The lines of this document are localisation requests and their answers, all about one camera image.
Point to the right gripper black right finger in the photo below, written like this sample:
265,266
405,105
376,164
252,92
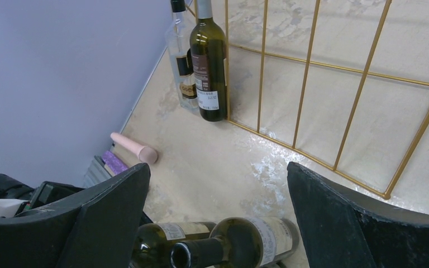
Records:
344,228

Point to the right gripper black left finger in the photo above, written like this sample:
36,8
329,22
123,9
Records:
95,227

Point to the green wine bottle silver neck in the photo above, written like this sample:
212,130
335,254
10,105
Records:
208,50

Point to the clear liquor bottle black cap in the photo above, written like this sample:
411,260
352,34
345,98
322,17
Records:
178,45

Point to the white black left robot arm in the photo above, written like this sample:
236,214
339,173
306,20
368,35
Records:
17,197

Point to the dark brown bottle front left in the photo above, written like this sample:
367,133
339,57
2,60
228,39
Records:
154,241

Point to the purple glitter microphone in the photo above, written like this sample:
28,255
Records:
113,164

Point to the beige toy microphone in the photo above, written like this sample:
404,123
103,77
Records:
144,153

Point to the aluminium table edge rail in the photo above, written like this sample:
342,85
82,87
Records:
96,173

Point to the gold wire wine rack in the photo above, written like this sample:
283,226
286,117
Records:
343,83

